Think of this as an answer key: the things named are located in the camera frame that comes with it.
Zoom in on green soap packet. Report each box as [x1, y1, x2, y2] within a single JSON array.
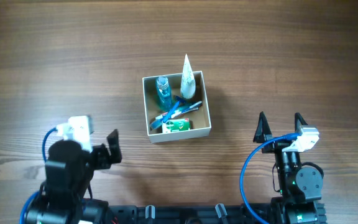
[[162, 118, 191, 134]]

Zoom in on white lotion tube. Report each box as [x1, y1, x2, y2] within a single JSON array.
[[180, 55, 196, 100]]

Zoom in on white cardboard box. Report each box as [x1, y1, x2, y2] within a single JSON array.
[[142, 70, 212, 144]]

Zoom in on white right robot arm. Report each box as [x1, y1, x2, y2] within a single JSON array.
[[257, 113, 327, 224]]

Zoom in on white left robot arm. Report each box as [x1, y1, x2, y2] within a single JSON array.
[[19, 129, 122, 224]]

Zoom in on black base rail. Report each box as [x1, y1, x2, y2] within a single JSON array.
[[70, 198, 328, 224]]

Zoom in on blue liquid bottle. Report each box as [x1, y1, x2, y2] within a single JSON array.
[[155, 76, 172, 111]]

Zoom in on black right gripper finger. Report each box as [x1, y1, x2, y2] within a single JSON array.
[[295, 112, 308, 133], [253, 111, 272, 143]]

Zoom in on small blue item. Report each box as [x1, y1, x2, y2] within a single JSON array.
[[150, 100, 203, 130]]

